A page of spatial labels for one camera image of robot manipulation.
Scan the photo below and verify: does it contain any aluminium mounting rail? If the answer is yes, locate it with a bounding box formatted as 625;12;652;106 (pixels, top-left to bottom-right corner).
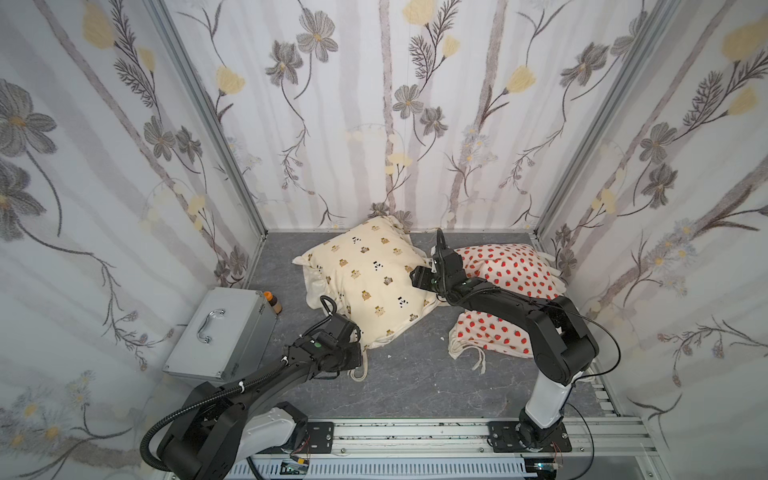
221;418;667;480

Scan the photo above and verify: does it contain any orange capped small bottle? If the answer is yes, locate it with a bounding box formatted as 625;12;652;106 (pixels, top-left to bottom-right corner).
264;291;283;315

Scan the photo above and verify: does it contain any silver metal case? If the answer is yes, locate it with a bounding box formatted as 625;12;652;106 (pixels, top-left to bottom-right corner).
163;287;278;386

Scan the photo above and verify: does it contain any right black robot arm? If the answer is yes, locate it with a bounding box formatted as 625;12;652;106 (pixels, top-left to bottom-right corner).
410;230;599;451

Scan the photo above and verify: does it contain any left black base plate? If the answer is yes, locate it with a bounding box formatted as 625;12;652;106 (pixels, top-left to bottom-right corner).
287;421;335;455

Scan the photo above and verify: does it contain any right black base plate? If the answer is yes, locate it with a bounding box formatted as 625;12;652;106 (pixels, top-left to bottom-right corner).
487;420;572;453

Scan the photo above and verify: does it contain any cream bear print pillow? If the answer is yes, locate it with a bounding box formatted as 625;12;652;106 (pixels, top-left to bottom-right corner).
292;216;438;352

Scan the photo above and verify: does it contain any red strawberry print pillow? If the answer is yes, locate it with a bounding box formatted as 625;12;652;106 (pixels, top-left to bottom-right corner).
446;242;568;374

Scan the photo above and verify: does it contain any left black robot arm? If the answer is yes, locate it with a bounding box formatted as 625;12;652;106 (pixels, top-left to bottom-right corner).
139;295;362;479

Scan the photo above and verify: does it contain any small green circuit board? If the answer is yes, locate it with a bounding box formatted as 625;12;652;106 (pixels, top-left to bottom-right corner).
280;457;310;476

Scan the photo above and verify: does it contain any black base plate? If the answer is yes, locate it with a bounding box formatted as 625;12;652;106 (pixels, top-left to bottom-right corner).
487;420;572;453
287;421;335;455

